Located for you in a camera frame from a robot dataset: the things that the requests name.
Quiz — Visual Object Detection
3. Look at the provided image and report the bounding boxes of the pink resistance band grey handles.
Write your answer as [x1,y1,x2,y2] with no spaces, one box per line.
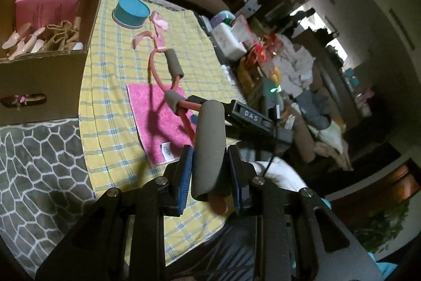
[148,48,229,215]

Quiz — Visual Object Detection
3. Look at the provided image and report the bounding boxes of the pink towel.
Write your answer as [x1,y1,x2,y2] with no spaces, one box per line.
[126,83,192,166]

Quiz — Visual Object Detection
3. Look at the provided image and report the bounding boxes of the pink product box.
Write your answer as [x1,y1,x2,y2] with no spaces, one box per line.
[15,0,80,32]

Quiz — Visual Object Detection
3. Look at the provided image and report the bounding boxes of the pink handheld fan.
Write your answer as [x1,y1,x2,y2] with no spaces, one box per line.
[1,22,46,61]

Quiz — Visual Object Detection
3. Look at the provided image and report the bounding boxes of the wicker basket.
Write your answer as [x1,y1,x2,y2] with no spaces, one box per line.
[236,56,263,101]

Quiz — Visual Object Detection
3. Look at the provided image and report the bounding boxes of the yellow plaid cloth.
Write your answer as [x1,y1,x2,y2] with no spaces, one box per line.
[78,0,244,265]

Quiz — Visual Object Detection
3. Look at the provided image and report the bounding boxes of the pink ribbon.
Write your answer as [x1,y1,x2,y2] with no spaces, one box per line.
[131,11,169,51]

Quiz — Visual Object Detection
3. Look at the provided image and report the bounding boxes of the purple green cup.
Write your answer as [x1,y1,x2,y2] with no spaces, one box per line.
[210,10,235,28]

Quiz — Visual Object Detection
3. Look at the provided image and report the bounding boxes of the teal round tin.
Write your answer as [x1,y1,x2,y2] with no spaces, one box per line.
[111,0,151,29]

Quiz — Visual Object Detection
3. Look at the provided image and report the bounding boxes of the cardboard box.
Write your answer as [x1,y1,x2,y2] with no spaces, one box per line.
[1,0,101,125]

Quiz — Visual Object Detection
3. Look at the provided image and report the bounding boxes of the burlap bag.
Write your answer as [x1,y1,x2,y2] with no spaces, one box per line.
[38,21,79,53]

